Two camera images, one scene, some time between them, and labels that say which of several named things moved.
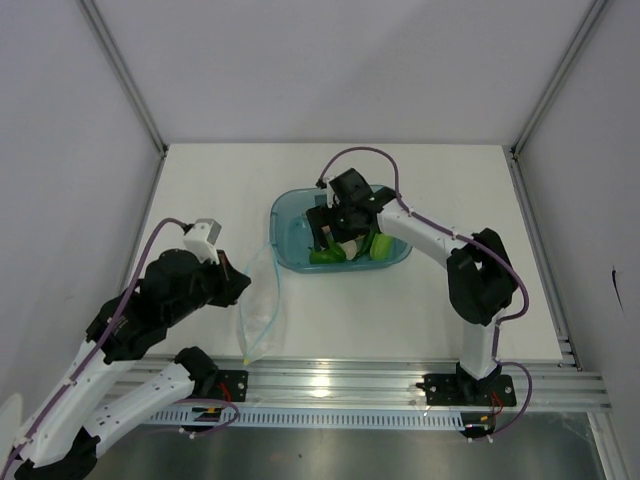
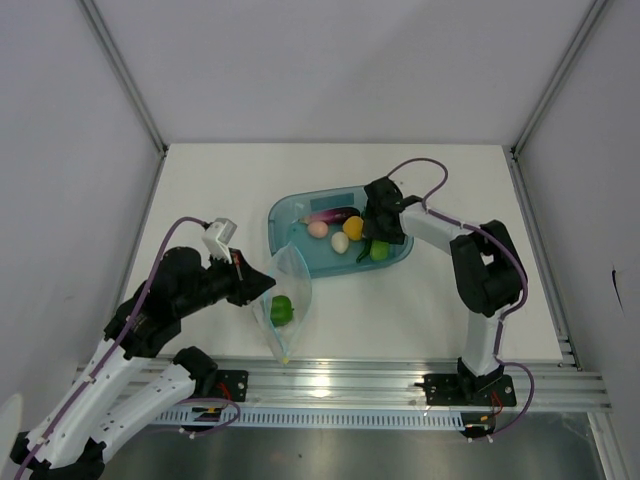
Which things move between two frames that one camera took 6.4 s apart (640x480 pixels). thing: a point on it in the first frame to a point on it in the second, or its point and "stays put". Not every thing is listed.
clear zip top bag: x=262 y=316 to x=283 y=310
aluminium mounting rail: x=377 y=381 stays put
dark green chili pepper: x=364 y=250 stays put
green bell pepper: x=334 y=254 to x=281 y=310
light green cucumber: x=381 y=247 stays put
